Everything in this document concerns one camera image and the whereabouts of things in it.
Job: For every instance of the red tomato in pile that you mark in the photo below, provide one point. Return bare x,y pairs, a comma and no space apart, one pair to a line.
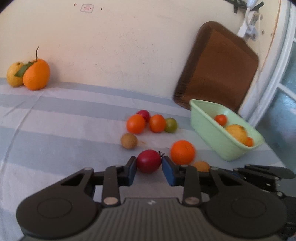
145,114

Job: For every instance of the orange mandarin front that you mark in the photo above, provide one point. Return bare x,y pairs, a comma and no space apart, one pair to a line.
182,152

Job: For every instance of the green lime behind pile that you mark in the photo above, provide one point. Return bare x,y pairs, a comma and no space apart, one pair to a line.
171,125

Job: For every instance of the large yellow grapefruit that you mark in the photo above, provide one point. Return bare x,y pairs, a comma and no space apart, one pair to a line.
238,132

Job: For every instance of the brown kiwi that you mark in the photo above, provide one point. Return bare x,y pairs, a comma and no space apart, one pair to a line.
129,141

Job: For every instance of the striped blue tablecloth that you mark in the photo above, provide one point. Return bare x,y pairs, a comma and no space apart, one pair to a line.
50,134

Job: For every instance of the orange mandarin left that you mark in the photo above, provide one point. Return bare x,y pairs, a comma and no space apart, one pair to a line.
135,124

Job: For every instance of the small yellow-orange fruit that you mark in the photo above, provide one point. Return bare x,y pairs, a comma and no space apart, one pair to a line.
201,166

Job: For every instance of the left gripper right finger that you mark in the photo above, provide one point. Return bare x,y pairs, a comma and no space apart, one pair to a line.
199,186

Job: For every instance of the yellow citrus with leaf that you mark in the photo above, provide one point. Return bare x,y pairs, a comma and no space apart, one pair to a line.
15,72

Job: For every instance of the orange mandarin right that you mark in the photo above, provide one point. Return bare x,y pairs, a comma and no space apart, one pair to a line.
157,123

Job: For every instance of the orange mandarin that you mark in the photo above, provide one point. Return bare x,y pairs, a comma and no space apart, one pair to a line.
182,152
135,124
157,123

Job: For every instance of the orange with stem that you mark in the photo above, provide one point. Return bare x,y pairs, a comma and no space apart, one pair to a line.
37,75

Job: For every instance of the light green plastic basin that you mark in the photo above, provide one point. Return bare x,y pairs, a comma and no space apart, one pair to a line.
210,119

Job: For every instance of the white window frame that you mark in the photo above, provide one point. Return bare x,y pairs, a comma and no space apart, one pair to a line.
272,67

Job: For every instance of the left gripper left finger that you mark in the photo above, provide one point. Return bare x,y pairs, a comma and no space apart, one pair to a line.
111,179

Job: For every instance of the white power strip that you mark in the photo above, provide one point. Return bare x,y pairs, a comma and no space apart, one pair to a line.
252,16

